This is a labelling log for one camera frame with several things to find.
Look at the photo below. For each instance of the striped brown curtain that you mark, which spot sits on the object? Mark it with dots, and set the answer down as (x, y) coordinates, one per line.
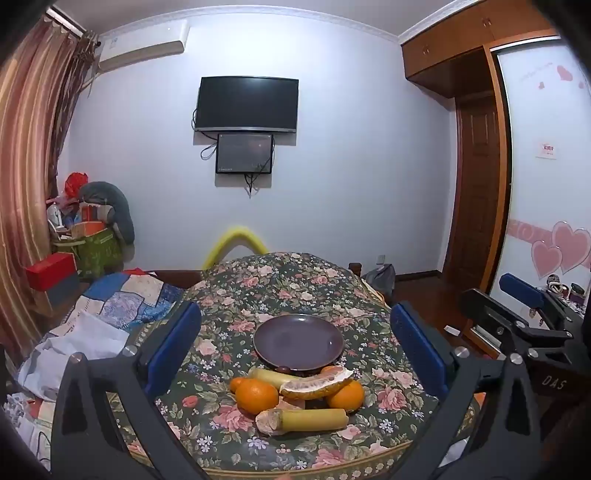
(27, 161)

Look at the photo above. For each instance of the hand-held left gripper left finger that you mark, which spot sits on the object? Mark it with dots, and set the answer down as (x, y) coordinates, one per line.
(178, 344)

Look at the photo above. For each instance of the red box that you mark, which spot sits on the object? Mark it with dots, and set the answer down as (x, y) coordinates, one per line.
(51, 271)

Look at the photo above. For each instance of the white air conditioner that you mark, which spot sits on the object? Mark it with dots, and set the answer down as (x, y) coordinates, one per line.
(138, 46)

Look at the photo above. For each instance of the small black wall monitor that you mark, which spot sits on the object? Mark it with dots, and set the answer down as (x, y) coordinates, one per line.
(244, 153)

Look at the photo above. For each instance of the red bag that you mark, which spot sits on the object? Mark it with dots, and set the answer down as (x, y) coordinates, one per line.
(76, 184)

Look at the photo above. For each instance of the white cloth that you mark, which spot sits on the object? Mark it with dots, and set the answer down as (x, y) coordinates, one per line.
(78, 346)

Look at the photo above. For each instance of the striped cushion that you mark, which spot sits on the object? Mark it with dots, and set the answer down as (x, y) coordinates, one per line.
(94, 213)

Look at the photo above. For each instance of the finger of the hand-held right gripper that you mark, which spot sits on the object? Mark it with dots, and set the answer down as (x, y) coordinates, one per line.
(521, 288)
(485, 318)

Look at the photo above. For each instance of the small tangerine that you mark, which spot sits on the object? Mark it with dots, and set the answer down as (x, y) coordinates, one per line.
(237, 384)

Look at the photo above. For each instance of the dark purple plate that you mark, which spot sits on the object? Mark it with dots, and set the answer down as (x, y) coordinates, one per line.
(298, 341)

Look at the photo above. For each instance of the pile of small trinkets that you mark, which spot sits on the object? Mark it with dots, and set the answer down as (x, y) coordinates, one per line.
(565, 288)

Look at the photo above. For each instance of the white heart-print sliding door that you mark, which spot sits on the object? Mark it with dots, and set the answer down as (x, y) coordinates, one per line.
(545, 207)

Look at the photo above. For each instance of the small white floor item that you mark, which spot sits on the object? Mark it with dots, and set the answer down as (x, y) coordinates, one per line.
(452, 330)

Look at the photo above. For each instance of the large pomelo slice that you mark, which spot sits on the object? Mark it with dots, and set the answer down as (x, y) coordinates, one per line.
(318, 386)

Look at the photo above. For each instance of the floral blanket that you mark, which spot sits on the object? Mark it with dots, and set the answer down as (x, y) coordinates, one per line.
(231, 295)

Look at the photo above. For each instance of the small pomelo piece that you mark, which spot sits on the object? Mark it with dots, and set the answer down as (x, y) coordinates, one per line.
(292, 405)
(268, 422)

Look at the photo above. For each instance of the short banana piece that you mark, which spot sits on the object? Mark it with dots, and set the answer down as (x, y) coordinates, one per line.
(270, 377)

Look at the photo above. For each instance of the grey pillow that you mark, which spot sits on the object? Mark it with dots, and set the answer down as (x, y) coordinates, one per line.
(115, 203)

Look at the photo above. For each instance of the printed bedsheet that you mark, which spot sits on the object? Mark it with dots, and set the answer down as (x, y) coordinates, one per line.
(23, 424)

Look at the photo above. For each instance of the red and white sticker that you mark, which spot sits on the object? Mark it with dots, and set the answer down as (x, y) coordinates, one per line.
(548, 148)

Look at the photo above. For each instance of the black wall television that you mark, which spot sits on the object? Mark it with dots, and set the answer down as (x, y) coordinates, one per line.
(247, 104)

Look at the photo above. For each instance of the long banana piece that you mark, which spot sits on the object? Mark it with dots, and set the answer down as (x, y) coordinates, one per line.
(314, 419)

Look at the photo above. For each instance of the grey bag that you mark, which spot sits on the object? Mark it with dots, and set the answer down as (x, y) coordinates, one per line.
(381, 277)

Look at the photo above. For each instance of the brown wooden door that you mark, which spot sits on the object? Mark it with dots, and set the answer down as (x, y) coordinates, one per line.
(475, 184)

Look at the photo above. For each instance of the large orange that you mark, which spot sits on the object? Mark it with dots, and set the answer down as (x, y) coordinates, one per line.
(257, 397)
(350, 398)

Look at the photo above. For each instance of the green bag with clutter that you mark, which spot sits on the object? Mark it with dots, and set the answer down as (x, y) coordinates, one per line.
(99, 254)

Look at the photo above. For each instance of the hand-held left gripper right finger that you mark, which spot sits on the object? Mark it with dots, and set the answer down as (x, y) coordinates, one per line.
(418, 350)

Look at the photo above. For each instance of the wooden overhead cabinet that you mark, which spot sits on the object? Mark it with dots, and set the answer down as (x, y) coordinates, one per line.
(457, 41)

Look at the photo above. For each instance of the yellow foam tube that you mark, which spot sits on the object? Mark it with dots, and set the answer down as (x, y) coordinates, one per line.
(220, 247)

